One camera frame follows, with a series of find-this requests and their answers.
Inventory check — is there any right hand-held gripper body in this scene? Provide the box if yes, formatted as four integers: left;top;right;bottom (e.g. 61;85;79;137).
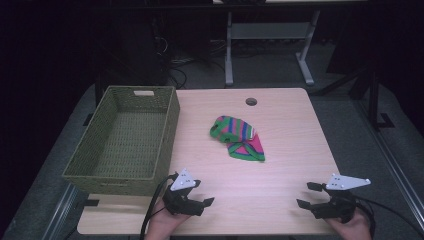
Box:
311;173;372;224

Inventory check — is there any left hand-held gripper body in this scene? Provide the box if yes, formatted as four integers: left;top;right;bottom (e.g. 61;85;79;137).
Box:
162;168;205;217

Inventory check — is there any striped knitted pet sweater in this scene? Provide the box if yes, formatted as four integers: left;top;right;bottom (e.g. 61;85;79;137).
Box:
209;115;266;163

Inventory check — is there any person's right hand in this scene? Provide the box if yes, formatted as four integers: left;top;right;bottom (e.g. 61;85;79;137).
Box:
324;209;373;240

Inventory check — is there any person's left hand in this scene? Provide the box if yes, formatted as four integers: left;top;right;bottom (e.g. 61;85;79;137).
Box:
144;199;192;240

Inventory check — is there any green woven basket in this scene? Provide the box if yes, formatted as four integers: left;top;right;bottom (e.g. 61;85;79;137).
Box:
62;85;181;197

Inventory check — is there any black metal stand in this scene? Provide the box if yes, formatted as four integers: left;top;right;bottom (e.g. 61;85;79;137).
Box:
313;64;396;132

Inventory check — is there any dark cabinet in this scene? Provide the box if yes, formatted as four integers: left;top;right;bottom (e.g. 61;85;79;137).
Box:
99;13;170;86

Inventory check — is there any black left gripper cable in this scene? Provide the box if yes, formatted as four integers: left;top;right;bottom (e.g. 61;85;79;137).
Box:
139;172;180;240

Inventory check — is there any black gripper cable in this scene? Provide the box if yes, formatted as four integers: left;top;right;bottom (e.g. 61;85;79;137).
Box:
139;172;180;240
353;195;424;240

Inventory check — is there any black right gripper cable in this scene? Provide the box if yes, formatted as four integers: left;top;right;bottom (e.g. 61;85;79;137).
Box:
353;195;424;240

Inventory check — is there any aluminium floor rail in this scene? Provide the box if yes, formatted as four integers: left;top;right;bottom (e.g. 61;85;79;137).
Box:
353;99;424;232
40;183;80;240

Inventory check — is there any black table bracket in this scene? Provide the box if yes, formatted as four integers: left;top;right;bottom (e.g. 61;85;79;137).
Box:
75;198;101;210

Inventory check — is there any tangle of floor cables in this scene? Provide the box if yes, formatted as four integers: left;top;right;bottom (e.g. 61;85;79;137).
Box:
153;19;228;90

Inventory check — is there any grey metal desk frame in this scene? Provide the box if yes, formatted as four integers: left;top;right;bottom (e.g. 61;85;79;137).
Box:
224;9;321;87

